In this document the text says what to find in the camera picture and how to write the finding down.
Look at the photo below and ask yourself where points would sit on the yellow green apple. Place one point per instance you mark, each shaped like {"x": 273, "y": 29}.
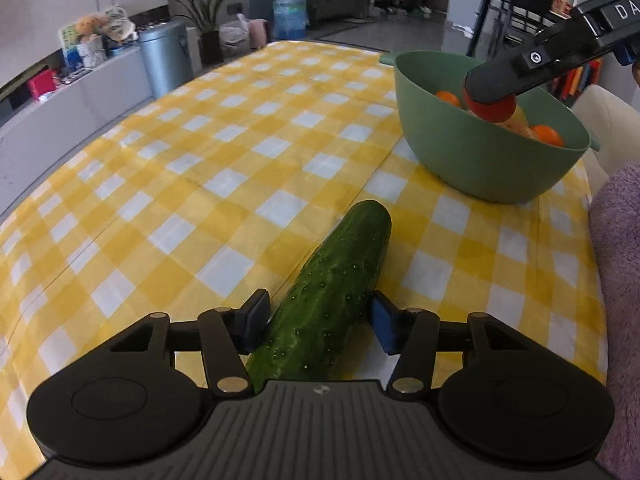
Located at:
{"x": 518, "y": 124}

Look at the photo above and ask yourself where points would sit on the white plastic bag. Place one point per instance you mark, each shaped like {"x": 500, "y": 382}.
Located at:
{"x": 234, "y": 37}

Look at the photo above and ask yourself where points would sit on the pink small stool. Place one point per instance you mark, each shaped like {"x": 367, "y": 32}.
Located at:
{"x": 260, "y": 33}

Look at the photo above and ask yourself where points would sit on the red box on console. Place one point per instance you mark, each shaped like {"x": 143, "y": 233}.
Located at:
{"x": 41, "y": 84}

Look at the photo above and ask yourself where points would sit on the purple fuzzy blanket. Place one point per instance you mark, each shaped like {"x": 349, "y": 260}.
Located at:
{"x": 614, "y": 229}

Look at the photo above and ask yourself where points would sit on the potted long-leaf plant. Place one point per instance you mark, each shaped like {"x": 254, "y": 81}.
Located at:
{"x": 203, "y": 15}

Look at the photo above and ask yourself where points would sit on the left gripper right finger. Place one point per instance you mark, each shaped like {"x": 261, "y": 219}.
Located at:
{"x": 411, "y": 335}

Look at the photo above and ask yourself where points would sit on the plush toy bear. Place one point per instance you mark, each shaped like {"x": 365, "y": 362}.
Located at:
{"x": 89, "y": 26}

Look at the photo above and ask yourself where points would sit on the red cherry tomato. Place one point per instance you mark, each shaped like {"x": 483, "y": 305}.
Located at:
{"x": 495, "y": 112}

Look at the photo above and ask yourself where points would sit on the yellow checkered tablecloth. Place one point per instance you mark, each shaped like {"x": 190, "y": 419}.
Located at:
{"x": 228, "y": 184}

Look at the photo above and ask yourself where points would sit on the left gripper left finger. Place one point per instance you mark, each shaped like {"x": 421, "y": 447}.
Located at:
{"x": 225, "y": 336}

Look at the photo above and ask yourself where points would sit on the blue water jug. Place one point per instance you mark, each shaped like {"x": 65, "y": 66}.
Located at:
{"x": 290, "y": 19}

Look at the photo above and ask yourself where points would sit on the black dining chair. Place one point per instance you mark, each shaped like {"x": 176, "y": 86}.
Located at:
{"x": 515, "y": 21}

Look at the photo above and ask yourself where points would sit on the green cucumber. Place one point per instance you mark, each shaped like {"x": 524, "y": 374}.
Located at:
{"x": 309, "y": 329}

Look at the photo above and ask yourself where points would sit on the grey metal trash bin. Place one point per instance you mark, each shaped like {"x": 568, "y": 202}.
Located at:
{"x": 166, "y": 57}

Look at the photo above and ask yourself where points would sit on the green plastic bowl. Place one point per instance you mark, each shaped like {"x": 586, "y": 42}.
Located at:
{"x": 476, "y": 157}

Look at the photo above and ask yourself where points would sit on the white TV console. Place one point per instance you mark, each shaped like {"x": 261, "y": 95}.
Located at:
{"x": 43, "y": 133}

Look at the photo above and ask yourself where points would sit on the small orange tangerine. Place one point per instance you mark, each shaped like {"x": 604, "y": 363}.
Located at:
{"x": 448, "y": 97}

